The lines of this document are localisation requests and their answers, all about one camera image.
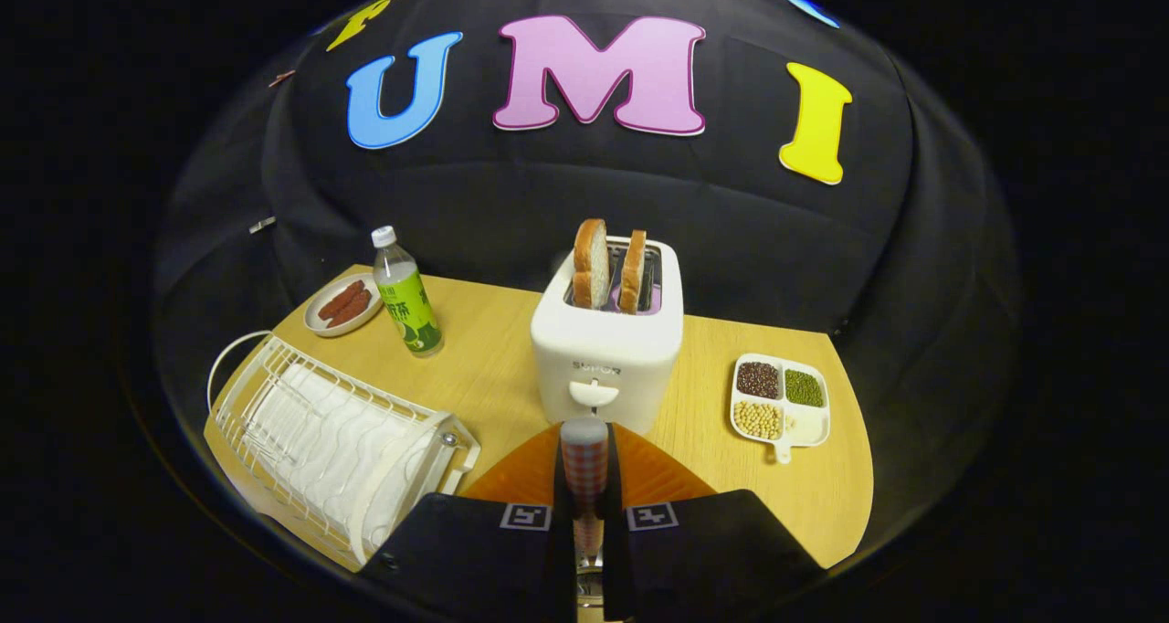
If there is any white toaster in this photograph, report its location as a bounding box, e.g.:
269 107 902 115
531 236 684 436

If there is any white wire dish rack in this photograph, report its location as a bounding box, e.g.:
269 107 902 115
205 331 481 567

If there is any spoon with checkered handle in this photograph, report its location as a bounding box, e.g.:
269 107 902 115
559 415 611 569

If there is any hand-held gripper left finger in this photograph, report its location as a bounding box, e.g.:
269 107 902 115
365 422 578 623

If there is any toast bread slice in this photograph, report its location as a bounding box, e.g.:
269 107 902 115
618 229 648 315
572 218 611 310

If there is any pile of red beans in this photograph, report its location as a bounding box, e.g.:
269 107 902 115
737 362 781 400

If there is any pile of soybeans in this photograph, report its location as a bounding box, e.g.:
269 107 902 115
734 401 785 440

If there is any white divided dish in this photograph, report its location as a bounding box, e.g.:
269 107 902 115
731 354 831 465

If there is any green label drink bottle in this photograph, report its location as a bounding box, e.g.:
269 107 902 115
371 226 445 358

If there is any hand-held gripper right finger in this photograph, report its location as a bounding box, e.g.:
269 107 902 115
598 422 823 622

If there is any black backdrop cloth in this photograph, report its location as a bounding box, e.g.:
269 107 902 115
155 0 1019 560

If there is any small beige saucer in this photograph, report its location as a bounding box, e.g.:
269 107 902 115
303 272 384 338

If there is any red sausage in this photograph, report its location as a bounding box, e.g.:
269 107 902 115
317 280 365 321
326 290 373 329

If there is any pile of green beans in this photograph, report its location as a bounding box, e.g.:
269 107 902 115
785 369 826 408

